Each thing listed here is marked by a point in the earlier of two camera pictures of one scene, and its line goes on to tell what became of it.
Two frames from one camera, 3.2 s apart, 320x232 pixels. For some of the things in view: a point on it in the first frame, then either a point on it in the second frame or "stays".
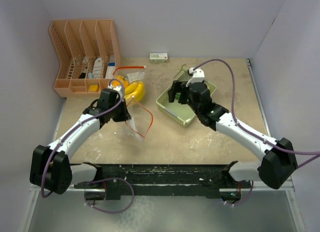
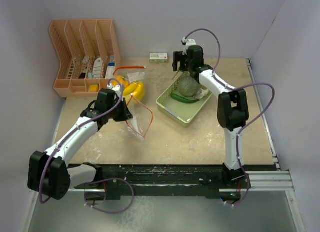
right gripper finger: (184, 95) to (183, 62)
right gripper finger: (175, 88) to (176, 58)
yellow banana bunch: (135, 89) stays
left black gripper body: (120, 114) stays
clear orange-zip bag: (141, 118) stays
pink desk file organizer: (88, 54) stays
